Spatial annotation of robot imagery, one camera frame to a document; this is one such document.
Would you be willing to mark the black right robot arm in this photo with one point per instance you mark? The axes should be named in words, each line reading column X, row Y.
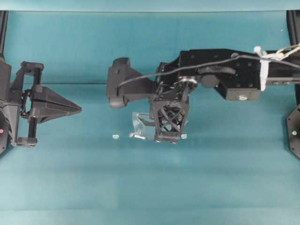
column 235, row 76

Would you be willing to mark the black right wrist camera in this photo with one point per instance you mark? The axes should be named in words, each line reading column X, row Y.
column 124, row 84

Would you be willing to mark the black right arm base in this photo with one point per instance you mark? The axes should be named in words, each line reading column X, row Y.
column 293, row 131

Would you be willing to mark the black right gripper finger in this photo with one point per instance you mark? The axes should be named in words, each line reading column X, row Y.
column 160, row 119
column 177, row 112

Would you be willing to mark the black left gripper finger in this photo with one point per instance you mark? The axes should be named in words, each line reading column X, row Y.
column 44, row 112
column 44, row 94

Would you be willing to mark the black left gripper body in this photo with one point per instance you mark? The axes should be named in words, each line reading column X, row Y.
column 16, row 104

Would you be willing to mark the white cable tie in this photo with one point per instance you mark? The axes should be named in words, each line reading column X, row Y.
column 264, row 70

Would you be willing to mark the silver zip bag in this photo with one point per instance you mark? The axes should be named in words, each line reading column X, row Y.
column 144, row 126

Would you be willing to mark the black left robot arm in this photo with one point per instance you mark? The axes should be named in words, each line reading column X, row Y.
column 5, row 80

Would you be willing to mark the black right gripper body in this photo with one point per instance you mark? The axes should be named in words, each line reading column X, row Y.
column 174, row 83

